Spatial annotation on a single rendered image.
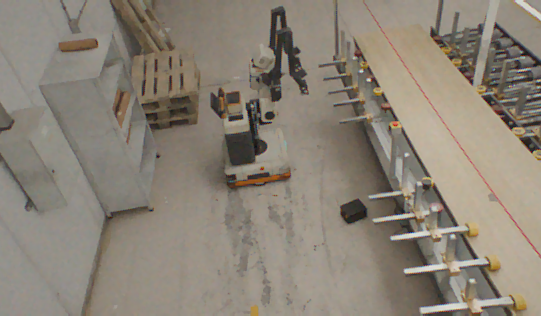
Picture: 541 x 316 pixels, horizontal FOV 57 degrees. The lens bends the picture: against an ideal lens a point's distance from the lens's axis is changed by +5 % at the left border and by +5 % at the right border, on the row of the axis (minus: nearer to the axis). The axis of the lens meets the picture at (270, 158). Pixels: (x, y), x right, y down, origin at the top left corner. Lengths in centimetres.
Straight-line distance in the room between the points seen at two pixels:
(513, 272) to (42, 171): 297
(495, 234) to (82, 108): 323
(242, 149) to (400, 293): 192
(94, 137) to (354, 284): 254
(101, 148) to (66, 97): 55
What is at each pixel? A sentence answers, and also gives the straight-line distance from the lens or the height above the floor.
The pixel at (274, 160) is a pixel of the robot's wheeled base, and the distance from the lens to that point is 479.
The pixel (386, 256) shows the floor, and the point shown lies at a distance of 428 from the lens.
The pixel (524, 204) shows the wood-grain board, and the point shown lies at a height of 90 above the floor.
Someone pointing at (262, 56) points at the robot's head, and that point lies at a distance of 432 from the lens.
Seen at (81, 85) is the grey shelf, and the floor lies 150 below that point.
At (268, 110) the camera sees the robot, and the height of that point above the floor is 79.
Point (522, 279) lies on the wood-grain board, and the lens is 318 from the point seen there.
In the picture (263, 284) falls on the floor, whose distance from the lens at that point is 415.
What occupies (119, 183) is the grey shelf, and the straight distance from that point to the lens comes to 481.
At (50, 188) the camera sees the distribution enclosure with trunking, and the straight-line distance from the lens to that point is 370.
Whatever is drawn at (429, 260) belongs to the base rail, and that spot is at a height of 70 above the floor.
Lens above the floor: 336
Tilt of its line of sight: 40 degrees down
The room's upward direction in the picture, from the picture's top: 9 degrees counter-clockwise
